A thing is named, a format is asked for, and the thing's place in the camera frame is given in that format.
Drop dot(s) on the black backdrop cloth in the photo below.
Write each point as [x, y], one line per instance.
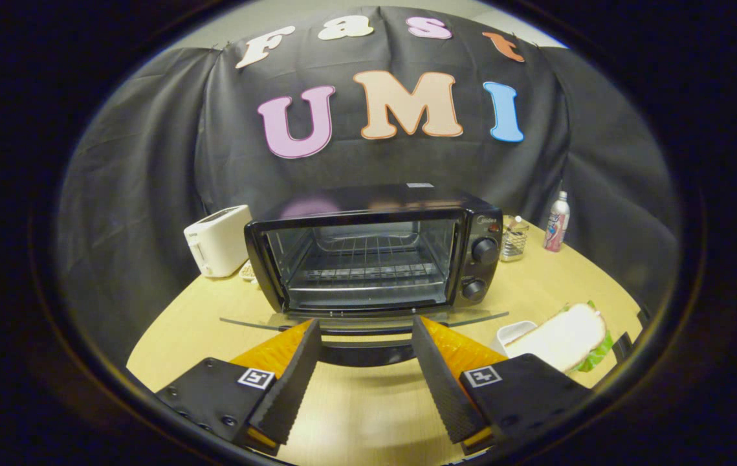
[148, 194]

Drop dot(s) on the white plastic tray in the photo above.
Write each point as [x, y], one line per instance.
[512, 333]

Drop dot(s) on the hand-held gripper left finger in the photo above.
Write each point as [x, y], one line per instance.
[290, 388]

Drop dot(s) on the small glass bottle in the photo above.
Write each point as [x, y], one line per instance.
[516, 225]

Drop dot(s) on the black chair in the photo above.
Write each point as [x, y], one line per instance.
[624, 346]

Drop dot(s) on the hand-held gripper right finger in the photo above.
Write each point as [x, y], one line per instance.
[442, 388]

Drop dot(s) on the black toaster oven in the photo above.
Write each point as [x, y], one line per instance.
[368, 259]

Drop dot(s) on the lettuce sandwich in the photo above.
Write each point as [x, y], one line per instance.
[565, 336]

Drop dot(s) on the pink and white spray bottle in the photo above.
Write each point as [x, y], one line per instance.
[556, 223]

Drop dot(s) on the white bread toaster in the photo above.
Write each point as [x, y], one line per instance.
[219, 241]

